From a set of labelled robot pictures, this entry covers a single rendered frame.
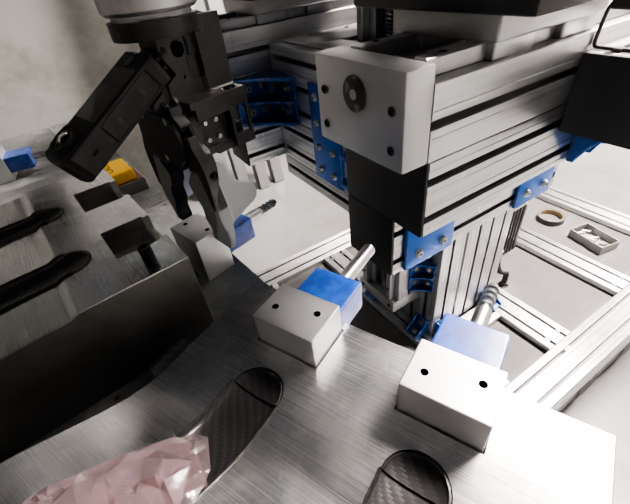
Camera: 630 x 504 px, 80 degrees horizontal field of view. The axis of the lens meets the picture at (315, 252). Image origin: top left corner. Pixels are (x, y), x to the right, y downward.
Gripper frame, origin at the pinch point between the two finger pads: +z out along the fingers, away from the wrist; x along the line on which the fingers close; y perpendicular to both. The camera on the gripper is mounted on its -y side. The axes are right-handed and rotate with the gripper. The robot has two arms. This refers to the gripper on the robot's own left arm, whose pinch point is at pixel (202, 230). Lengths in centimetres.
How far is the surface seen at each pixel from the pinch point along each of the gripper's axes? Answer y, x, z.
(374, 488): -9.2, -29.2, -0.8
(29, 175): -5, 51, 5
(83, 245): -10.7, 1.0, -4.4
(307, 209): 102, 91, 85
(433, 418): -4.5, -30.0, -1.8
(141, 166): 69, 203, 73
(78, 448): -18.5, -16.4, -3.2
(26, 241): -13.8, 7.3, -4.1
